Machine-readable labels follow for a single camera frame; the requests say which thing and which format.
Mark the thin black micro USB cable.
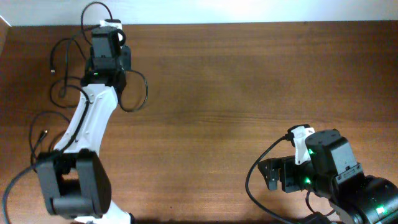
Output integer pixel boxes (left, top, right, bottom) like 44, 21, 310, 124
117, 68, 149, 113

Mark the camera cable black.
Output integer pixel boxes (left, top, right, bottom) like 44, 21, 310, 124
1, 1, 114, 224
244, 134, 299, 224

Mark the left camera cable black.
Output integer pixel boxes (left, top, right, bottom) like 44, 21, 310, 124
1, 1, 114, 224

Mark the right camera cable black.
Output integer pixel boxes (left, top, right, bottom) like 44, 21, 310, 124
244, 134, 299, 224

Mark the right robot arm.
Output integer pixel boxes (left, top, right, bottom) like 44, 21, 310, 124
253, 124, 397, 223

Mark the thick black HDMI cable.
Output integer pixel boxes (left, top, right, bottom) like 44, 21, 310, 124
28, 110, 72, 166

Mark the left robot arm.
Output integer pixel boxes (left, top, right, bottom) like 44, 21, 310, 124
36, 26, 135, 223

